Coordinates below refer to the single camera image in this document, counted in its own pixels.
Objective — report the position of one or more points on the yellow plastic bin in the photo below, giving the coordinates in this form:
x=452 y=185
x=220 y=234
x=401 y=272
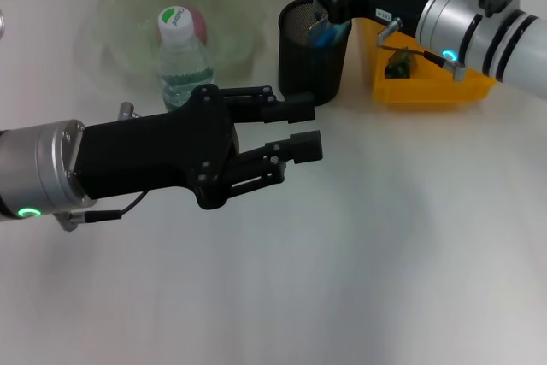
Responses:
x=427 y=87

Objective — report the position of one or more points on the clear green-label water bottle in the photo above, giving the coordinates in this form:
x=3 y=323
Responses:
x=184 y=66

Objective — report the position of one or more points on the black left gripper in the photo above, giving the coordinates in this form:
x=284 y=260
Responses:
x=149 y=155

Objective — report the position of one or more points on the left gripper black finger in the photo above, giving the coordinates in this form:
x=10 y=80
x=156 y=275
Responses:
x=305 y=147
x=290 y=109

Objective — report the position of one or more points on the black mesh pen holder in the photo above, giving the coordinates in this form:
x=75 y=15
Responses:
x=307 y=70

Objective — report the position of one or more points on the translucent green fruit bowl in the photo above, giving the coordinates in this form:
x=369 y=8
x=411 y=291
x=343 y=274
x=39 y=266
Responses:
x=231 y=27

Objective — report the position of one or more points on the light blue scissors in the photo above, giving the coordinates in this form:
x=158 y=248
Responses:
x=331 y=33

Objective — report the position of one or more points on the pink peach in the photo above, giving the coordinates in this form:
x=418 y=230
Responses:
x=200 y=27

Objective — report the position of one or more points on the green plastic wrapper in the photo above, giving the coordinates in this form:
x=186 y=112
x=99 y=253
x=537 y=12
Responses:
x=399 y=63

